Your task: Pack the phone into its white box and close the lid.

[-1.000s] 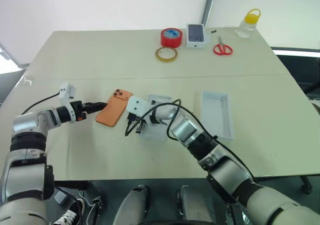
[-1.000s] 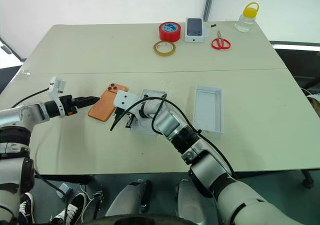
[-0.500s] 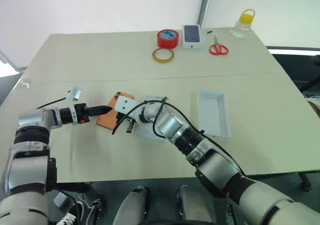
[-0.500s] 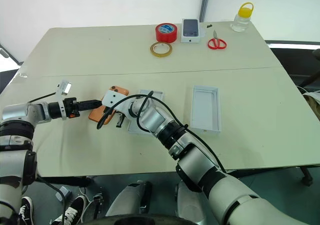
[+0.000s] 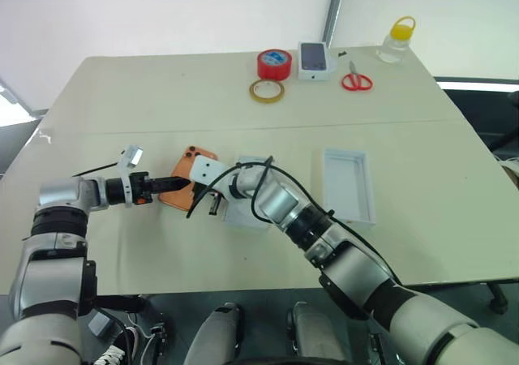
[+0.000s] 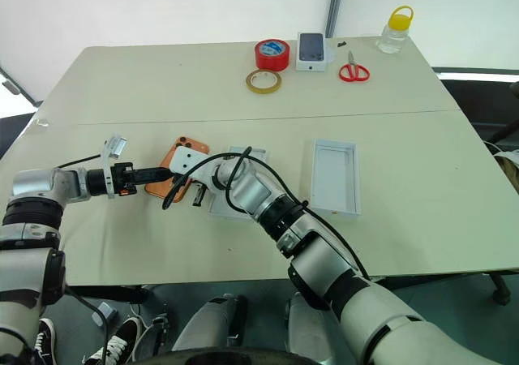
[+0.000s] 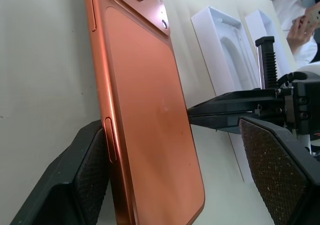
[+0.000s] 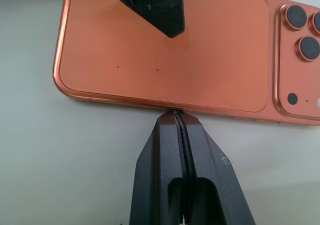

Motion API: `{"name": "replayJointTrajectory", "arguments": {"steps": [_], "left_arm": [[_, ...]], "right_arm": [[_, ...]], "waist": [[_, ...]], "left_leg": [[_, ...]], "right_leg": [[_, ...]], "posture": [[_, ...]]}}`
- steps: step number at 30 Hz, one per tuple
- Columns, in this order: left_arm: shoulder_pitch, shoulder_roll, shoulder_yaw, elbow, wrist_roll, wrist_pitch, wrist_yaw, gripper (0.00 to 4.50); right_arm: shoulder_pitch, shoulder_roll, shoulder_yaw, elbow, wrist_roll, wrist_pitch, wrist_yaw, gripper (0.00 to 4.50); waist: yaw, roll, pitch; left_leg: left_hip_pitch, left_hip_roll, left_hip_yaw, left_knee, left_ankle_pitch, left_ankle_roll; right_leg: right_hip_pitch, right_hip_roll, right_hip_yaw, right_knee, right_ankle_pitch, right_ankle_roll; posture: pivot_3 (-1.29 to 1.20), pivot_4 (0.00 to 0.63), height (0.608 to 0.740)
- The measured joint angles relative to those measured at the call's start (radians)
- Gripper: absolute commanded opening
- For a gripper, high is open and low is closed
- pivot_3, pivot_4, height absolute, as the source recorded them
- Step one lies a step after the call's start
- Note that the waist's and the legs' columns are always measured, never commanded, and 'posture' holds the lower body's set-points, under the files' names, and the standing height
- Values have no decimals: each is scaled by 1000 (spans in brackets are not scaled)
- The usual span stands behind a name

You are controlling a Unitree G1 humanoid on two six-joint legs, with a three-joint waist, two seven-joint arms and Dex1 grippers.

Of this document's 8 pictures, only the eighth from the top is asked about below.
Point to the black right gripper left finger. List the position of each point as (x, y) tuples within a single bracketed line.
[(155, 172)]

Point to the orange smartphone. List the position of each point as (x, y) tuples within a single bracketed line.
[(175, 67)]

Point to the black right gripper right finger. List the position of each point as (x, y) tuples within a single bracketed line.
[(215, 175)]

